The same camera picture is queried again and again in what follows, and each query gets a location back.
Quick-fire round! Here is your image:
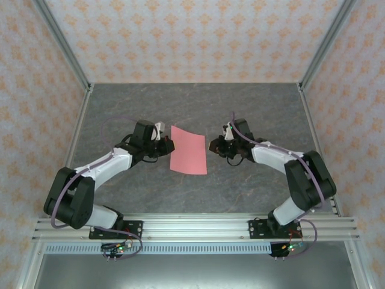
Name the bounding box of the pink paper sheet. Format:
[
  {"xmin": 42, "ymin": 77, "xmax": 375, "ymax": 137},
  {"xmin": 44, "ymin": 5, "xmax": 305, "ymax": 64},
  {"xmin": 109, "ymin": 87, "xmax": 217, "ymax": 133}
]
[{"xmin": 169, "ymin": 125, "xmax": 208, "ymax": 176}]

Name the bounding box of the left controller board with LEDs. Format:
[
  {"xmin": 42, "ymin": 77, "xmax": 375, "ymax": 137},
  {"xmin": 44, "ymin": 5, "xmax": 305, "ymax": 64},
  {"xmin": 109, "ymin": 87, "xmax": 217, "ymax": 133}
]
[{"xmin": 100, "ymin": 240, "xmax": 134, "ymax": 254}]

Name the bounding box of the controller board with leds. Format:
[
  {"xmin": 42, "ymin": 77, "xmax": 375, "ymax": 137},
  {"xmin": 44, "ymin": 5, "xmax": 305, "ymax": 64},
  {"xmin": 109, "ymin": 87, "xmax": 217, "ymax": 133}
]
[
  {"xmin": 100, "ymin": 240, "xmax": 134, "ymax": 254},
  {"xmin": 279, "ymin": 240, "xmax": 305, "ymax": 253}
]

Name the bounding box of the right controller board with LEDs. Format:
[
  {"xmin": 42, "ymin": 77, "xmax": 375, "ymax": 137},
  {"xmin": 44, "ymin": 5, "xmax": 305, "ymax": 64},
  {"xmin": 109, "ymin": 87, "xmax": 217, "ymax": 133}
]
[{"xmin": 279, "ymin": 240, "xmax": 305, "ymax": 253}]

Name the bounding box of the grey metal panel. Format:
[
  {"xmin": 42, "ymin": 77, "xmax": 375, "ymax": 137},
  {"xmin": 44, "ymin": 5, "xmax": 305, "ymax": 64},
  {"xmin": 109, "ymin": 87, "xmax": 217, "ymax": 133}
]
[{"xmin": 32, "ymin": 253, "xmax": 359, "ymax": 289}]

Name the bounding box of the thin black right gripper cable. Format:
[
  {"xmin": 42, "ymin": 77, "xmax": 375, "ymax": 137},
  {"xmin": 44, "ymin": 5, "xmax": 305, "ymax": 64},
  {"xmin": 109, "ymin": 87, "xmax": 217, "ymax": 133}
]
[{"xmin": 225, "ymin": 152, "xmax": 245, "ymax": 167}]

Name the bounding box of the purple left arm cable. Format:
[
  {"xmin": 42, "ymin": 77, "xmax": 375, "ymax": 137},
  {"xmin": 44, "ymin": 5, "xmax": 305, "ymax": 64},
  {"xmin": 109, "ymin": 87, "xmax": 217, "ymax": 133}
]
[{"xmin": 50, "ymin": 116, "xmax": 144, "ymax": 260}]

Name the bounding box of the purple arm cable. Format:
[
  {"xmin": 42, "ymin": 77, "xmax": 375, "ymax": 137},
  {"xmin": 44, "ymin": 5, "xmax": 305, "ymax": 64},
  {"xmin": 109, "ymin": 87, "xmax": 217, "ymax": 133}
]
[
  {"xmin": 50, "ymin": 116, "xmax": 144, "ymax": 260},
  {"xmin": 229, "ymin": 111, "xmax": 326, "ymax": 260}
]

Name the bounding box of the aluminium table side rail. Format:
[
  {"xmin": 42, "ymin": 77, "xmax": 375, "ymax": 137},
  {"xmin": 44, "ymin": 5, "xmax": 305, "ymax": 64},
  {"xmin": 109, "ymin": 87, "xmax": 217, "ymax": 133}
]
[
  {"xmin": 297, "ymin": 82, "xmax": 343, "ymax": 218},
  {"xmin": 48, "ymin": 84, "xmax": 94, "ymax": 218}
]

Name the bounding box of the aluminium mounting rail beam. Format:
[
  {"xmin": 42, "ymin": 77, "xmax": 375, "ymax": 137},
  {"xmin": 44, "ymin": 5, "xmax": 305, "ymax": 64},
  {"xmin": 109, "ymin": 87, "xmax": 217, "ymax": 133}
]
[{"xmin": 31, "ymin": 212, "xmax": 360, "ymax": 241}]

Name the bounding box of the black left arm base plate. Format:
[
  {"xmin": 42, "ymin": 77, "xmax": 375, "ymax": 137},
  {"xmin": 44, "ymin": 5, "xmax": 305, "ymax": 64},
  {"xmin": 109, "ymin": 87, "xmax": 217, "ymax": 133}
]
[{"xmin": 88, "ymin": 220, "xmax": 144, "ymax": 240}]

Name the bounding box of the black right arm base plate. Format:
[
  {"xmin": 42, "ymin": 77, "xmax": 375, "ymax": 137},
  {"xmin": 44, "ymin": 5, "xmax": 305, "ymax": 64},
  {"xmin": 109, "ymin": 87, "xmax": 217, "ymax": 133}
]
[{"xmin": 248, "ymin": 219, "xmax": 301, "ymax": 240}]

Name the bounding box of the grey slotted cable duct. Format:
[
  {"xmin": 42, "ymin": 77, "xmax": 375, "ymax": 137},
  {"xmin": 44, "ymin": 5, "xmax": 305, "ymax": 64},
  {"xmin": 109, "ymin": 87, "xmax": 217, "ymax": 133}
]
[{"xmin": 44, "ymin": 243, "xmax": 273, "ymax": 255}]

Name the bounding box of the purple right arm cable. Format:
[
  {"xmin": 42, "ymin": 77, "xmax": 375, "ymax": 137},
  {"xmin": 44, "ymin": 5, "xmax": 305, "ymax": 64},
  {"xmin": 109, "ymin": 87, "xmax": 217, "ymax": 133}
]
[{"xmin": 229, "ymin": 111, "xmax": 326, "ymax": 260}]

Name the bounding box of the aluminium frame post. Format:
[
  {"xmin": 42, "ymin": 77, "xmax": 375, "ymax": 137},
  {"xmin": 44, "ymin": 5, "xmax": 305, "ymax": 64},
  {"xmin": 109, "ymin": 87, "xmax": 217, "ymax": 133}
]
[
  {"xmin": 297, "ymin": 0, "xmax": 358, "ymax": 91},
  {"xmin": 31, "ymin": 0, "xmax": 93, "ymax": 92}
]

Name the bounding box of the aluminium frame leg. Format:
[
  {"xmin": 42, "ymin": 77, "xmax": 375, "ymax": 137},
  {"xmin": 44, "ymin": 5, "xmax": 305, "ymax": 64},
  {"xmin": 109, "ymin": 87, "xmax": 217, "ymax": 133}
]
[
  {"xmin": 16, "ymin": 240, "xmax": 46, "ymax": 289},
  {"xmin": 344, "ymin": 240, "xmax": 370, "ymax": 289}
]

